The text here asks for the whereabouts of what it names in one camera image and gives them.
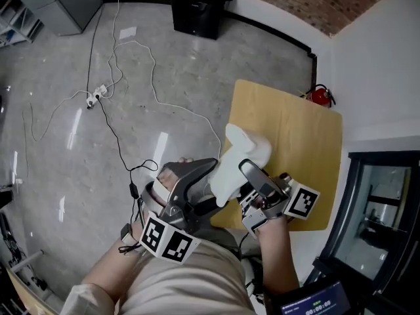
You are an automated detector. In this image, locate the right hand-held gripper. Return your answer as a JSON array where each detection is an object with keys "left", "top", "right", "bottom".
[{"left": 238, "top": 159, "right": 321, "bottom": 241}]

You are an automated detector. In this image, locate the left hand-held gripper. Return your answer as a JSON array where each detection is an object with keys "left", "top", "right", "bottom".
[{"left": 139, "top": 157, "right": 220, "bottom": 266}]

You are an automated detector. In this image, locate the white sock object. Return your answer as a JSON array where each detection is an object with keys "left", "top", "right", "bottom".
[{"left": 209, "top": 123, "right": 274, "bottom": 207}]

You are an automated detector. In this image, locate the person's left forearm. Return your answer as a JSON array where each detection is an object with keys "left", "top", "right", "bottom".
[{"left": 81, "top": 221, "right": 149, "bottom": 305}]

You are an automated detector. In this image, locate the person's right forearm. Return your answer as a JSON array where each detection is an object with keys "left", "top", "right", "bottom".
[{"left": 257, "top": 217, "right": 301, "bottom": 295}]

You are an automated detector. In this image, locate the person's right hand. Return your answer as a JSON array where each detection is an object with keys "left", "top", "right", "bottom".
[{"left": 259, "top": 173, "right": 293, "bottom": 211}]

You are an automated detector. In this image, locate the person's left hand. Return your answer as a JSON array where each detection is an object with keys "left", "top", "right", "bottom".
[{"left": 146, "top": 156, "right": 195, "bottom": 209}]

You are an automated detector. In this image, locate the person's beige clothing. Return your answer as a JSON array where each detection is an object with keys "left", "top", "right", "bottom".
[{"left": 61, "top": 228, "right": 259, "bottom": 315}]

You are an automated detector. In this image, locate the grey wrist watch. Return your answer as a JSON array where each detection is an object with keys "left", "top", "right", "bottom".
[{"left": 119, "top": 222, "right": 139, "bottom": 246}]

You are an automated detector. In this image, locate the black tablet screen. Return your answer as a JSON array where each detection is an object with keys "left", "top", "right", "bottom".
[{"left": 278, "top": 280, "right": 352, "bottom": 315}]

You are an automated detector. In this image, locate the red fire extinguisher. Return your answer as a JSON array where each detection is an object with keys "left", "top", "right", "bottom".
[{"left": 297, "top": 83, "right": 337, "bottom": 108}]

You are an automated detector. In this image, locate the black glass door cabinet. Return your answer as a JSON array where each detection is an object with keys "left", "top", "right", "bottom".
[{"left": 320, "top": 150, "right": 420, "bottom": 310}]

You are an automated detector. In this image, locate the white power strip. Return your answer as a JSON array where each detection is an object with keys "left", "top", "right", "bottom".
[{"left": 85, "top": 83, "right": 110, "bottom": 108}]

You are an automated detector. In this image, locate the white paper sheet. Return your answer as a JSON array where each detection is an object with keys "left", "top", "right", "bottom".
[{"left": 118, "top": 26, "right": 138, "bottom": 41}]

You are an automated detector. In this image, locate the black fabric box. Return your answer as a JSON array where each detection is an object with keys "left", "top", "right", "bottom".
[{"left": 169, "top": 0, "right": 236, "bottom": 41}]

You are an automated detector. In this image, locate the light wooden board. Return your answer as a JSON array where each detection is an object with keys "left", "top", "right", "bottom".
[{"left": 5, "top": 267, "right": 52, "bottom": 315}]

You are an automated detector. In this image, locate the grey metal cabinet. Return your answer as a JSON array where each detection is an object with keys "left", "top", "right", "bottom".
[{"left": 41, "top": 0, "right": 104, "bottom": 37}]

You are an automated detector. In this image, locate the white shelf rack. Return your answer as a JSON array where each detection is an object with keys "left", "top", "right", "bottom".
[{"left": 0, "top": 0, "right": 45, "bottom": 49}]

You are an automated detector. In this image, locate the black cable with adapter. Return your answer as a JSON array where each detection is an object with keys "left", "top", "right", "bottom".
[{"left": 96, "top": 98, "right": 159, "bottom": 209}]

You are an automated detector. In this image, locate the long white cable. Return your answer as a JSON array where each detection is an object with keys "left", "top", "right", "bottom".
[{"left": 106, "top": 0, "right": 224, "bottom": 159}]

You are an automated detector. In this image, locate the thin white cable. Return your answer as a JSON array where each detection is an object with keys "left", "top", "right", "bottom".
[{"left": 20, "top": 89, "right": 91, "bottom": 143}]

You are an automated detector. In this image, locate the black floor cable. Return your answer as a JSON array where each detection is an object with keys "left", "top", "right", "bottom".
[{"left": 85, "top": 4, "right": 105, "bottom": 93}]

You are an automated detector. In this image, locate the black wheeled frame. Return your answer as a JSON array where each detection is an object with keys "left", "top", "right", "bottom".
[{"left": 0, "top": 188, "right": 47, "bottom": 297}]

